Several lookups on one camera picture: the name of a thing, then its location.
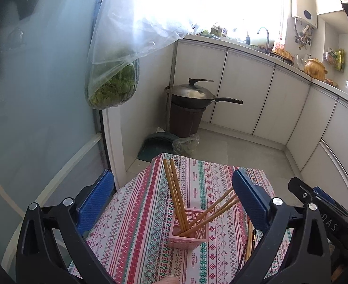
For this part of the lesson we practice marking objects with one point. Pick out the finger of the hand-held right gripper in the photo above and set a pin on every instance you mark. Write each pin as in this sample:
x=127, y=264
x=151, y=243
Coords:
x=324, y=193
x=302, y=190

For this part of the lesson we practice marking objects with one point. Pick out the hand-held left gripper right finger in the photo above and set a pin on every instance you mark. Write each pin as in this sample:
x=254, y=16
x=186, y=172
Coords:
x=247, y=198

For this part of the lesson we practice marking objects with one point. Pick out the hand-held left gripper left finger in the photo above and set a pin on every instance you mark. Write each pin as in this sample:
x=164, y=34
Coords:
x=98, y=195

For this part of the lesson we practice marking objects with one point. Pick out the pale wooden chopstick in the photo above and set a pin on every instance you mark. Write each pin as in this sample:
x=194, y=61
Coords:
x=224, y=211
x=221, y=207
x=171, y=189
x=177, y=189
x=218, y=200

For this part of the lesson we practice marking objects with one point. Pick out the bunch of bamboo chopsticks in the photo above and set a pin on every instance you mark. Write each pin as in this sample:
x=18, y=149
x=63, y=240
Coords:
x=250, y=227

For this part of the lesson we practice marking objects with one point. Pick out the black chopstick with gold band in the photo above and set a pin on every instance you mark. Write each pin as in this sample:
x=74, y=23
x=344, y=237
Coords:
x=246, y=251

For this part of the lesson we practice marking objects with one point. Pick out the pink lattice plastic basket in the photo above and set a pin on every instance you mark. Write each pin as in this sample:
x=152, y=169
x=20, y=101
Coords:
x=188, y=242

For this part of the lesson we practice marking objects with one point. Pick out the person's left hand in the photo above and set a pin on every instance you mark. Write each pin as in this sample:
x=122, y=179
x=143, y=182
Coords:
x=171, y=280

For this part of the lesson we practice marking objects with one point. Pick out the patterned striped tablecloth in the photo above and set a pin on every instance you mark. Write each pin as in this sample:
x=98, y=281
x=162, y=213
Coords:
x=138, y=227

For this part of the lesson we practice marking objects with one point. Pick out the clear bag on floor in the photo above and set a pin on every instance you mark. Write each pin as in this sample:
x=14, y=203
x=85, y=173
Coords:
x=185, y=145

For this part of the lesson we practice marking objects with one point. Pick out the dark brown trash bin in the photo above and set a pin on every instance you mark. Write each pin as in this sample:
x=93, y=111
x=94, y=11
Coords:
x=185, y=118

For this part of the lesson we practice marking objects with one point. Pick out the white countertop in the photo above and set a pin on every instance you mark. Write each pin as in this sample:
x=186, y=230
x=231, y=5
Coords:
x=339, y=91

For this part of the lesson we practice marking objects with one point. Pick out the white kitchen cabinets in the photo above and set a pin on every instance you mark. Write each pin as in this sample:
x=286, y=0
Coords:
x=250, y=94

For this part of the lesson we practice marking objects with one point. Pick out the frosted glass door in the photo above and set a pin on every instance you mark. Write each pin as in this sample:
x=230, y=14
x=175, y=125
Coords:
x=29, y=109

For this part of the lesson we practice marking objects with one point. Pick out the grey wok lid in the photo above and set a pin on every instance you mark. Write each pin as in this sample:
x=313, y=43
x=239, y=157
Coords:
x=191, y=91

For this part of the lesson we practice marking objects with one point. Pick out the golden clay pot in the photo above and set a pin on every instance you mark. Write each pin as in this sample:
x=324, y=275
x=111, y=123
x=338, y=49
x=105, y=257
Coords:
x=315, y=69

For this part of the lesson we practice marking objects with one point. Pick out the clear glass jar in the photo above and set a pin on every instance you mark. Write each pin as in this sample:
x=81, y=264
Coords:
x=298, y=61

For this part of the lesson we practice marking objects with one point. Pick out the green and yellow snack packets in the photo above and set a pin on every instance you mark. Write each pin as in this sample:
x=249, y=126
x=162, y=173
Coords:
x=336, y=59

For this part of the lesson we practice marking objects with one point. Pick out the wicker tray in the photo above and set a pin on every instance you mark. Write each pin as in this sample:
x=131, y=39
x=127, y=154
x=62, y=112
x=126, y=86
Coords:
x=280, y=53

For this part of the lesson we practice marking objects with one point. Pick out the hanging plastic bag of greens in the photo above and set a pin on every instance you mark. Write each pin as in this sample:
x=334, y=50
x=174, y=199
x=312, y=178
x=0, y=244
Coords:
x=114, y=50

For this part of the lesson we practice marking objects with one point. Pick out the metal pipes and valves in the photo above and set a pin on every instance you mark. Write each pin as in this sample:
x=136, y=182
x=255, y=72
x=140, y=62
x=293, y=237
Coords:
x=301, y=37

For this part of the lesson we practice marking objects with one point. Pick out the chrome kitchen faucet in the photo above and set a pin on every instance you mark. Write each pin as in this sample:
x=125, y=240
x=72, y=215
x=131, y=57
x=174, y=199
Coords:
x=264, y=35

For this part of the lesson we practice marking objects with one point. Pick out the small bottles on counter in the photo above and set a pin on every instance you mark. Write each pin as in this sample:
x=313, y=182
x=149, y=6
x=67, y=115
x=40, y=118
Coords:
x=216, y=29

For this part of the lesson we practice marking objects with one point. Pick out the white water heater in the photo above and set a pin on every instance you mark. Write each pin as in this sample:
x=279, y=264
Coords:
x=304, y=3

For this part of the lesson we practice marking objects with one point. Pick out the bright window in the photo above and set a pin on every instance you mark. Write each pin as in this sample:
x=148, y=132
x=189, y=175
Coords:
x=236, y=0

